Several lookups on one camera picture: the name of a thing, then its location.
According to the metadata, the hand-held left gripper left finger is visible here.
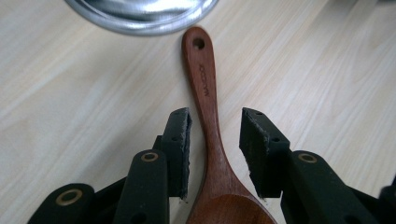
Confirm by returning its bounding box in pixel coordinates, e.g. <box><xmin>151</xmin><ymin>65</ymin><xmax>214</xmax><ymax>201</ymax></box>
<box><xmin>160</xmin><ymin>106</ymin><xmax>193</xmax><ymax>200</ymax></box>

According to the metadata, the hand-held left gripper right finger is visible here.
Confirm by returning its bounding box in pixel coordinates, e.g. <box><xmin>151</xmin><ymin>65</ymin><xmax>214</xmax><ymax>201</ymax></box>
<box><xmin>238</xmin><ymin>106</ymin><xmax>291</xmax><ymax>199</ymax></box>

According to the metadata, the dark brown wooden spoon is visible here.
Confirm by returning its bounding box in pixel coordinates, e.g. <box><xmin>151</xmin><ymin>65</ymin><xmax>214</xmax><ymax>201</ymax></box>
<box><xmin>181</xmin><ymin>25</ymin><xmax>278</xmax><ymax>224</ymax></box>

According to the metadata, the metal utensil stand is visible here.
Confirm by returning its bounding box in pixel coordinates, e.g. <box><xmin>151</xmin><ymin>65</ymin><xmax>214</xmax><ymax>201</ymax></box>
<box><xmin>64</xmin><ymin>0</ymin><xmax>220</xmax><ymax>37</ymax></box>

